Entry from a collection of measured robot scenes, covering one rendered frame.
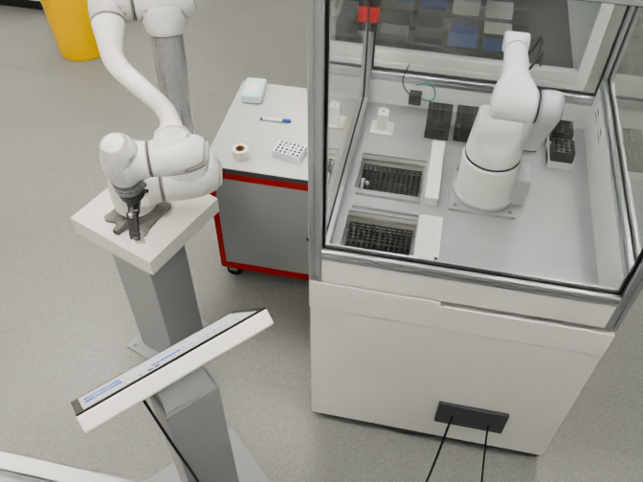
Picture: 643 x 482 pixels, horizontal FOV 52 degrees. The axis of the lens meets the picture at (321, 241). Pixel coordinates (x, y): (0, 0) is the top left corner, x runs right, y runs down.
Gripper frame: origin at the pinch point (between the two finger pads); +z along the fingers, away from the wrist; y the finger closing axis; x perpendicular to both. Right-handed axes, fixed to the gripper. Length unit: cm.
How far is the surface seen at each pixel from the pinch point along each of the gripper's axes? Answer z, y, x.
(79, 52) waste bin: 159, -228, -100
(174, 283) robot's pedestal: 62, -8, 1
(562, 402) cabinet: 43, 45, 144
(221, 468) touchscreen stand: 35, 69, 27
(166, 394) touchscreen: -13, 59, 16
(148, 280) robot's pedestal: 49, -3, -7
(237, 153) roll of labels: 40, -57, 25
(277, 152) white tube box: 40, -58, 41
